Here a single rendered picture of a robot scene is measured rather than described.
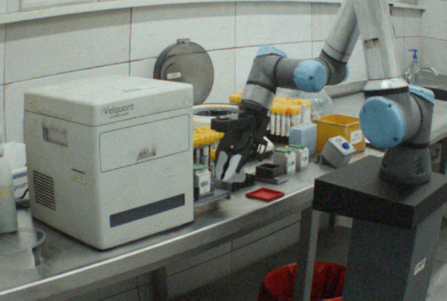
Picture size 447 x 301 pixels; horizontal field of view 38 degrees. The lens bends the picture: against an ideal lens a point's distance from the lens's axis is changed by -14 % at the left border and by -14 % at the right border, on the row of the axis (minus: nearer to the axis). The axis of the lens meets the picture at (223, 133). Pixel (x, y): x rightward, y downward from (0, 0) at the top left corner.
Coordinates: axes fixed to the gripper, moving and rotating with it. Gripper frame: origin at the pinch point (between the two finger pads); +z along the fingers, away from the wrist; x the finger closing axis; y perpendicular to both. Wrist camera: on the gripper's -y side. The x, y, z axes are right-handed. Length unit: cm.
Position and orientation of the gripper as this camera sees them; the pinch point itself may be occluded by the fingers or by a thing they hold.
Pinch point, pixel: (220, 184)
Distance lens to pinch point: 169.0
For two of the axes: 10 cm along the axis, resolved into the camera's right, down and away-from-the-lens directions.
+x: -7.7, -1.5, 6.2
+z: -3.3, 9.3, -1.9
